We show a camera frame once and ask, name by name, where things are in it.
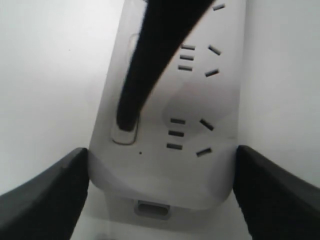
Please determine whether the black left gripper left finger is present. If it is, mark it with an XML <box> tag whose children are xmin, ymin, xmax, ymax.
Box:
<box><xmin>0</xmin><ymin>148</ymin><xmax>90</xmax><ymax>240</ymax></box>

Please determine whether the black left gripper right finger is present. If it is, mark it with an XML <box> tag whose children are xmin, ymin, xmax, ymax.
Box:
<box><xmin>233</xmin><ymin>145</ymin><xmax>320</xmax><ymax>240</ymax></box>

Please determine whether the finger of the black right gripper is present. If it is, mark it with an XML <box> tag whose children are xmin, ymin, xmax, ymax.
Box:
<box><xmin>116</xmin><ymin>0</ymin><xmax>213</xmax><ymax>132</ymax></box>

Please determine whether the white five-outlet power strip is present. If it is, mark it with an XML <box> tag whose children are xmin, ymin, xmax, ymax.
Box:
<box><xmin>88</xmin><ymin>0</ymin><xmax>246</xmax><ymax>219</ymax></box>

